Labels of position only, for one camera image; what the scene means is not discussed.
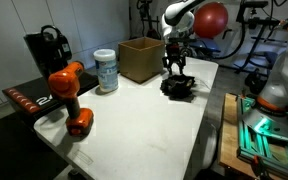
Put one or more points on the wooden board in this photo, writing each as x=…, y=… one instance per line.
x=229, y=133

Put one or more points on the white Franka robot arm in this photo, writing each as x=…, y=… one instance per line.
x=179, y=16

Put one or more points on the black exercise machine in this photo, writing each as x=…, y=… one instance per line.
x=153, y=33

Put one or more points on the black glove with GO print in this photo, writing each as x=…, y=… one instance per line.
x=180, y=81

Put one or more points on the black treadmill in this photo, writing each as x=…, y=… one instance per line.
x=34, y=96

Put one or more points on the white rounded plastic object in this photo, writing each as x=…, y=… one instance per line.
x=210, y=145

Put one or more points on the white cabinet doors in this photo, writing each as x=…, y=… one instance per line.
x=17, y=26

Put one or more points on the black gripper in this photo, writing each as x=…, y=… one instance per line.
x=175, y=50

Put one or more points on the black weight bench rack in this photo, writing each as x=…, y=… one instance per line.
x=255, y=41

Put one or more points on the green-lit aluminium base frame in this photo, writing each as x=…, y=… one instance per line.
x=267, y=150

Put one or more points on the white wipes canister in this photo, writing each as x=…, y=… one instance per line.
x=106, y=71

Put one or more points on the blue padded bench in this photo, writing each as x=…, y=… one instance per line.
x=207, y=45

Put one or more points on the black glove with yellow swoosh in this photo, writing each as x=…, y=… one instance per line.
x=175, y=94

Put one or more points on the brown cardboard box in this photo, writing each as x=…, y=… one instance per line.
x=140, y=61

